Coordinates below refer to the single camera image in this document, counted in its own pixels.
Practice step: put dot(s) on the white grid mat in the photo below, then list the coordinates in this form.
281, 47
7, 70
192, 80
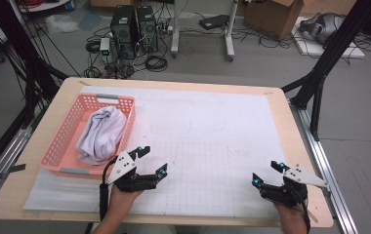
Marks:
206, 107

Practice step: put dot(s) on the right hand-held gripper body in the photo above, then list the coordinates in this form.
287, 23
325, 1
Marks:
287, 191

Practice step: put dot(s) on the lilac printed towel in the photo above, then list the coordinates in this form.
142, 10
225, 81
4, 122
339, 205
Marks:
102, 133

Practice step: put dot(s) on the clear plastic bag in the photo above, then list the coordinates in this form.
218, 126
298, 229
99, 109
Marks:
60, 23

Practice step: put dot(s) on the grey metal bracket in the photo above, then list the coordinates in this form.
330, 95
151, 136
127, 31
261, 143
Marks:
326, 192
14, 169

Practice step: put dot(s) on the small white power unit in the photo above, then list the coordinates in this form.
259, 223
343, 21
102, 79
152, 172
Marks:
104, 47

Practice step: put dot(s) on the aluminium rail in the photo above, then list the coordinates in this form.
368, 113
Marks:
323, 156
1, 162

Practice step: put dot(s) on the grey round appliance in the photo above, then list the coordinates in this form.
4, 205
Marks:
323, 27

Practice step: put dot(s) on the pink plastic basket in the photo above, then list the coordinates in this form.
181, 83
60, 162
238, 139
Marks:
66, 143

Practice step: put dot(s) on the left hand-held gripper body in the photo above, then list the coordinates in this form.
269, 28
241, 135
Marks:
121, 169

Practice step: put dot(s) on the brown cardboard box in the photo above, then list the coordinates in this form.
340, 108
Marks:
271, 16

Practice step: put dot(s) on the white foam board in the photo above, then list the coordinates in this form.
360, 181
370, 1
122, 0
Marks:
352, 52

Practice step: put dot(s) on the flat black device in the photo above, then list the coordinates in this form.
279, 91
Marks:
213, 21

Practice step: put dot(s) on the white metal stand frame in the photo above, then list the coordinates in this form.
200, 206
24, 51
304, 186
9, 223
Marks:
174, 32

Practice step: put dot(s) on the person's right hand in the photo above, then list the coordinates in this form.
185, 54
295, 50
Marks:
291, 217

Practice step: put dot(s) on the person's left hand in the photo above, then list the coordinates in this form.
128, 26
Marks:
123, 201

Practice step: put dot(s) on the black computer tower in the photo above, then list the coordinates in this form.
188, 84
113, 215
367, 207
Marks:
147, 29
123, 32

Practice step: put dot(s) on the white round table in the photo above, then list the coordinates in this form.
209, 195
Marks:
43, 6

